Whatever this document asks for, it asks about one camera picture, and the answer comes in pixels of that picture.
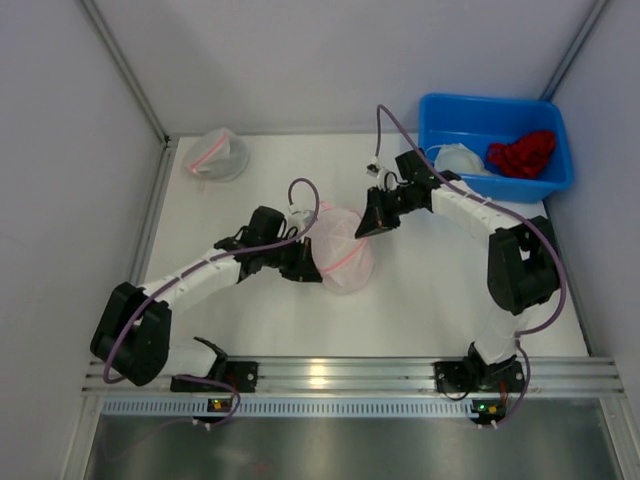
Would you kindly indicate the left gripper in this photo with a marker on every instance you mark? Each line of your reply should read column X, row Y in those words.
column 302, row 259

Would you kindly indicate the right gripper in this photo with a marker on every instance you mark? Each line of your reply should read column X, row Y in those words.
column 385, row 206

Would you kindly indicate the pink bra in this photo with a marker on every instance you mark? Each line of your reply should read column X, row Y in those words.
column 345, row 270

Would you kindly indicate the pink-trimmed mesh laundry bag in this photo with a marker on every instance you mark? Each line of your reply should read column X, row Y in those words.
column 218, row 156

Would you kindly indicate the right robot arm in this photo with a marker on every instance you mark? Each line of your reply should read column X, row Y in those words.
column 521, row 272

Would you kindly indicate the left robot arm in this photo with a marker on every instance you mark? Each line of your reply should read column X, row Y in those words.
column 133, row 336

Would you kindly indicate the white bra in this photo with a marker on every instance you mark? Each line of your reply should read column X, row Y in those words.
column 458, row 159

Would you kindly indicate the red bra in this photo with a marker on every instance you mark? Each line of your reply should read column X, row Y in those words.
column 525, row 158

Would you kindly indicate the blue plastic bin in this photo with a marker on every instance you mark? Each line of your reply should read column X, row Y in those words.
column 478, row 122

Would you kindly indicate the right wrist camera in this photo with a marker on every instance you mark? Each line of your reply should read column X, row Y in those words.
column 385, row 178

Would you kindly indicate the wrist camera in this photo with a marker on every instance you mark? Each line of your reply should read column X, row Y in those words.
column 300, row 218
column 385, row 178

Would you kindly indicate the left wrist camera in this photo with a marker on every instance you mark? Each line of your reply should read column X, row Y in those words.
column 300, row 218

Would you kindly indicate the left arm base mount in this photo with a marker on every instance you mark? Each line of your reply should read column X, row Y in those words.
column 241, row 375

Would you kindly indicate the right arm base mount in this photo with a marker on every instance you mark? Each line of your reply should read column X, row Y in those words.
column 456, row 379

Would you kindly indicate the slotted cable duct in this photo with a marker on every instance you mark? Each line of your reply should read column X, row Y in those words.
column 272, row 407

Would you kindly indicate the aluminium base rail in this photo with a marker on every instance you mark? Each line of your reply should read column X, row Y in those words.
column 551, row 377

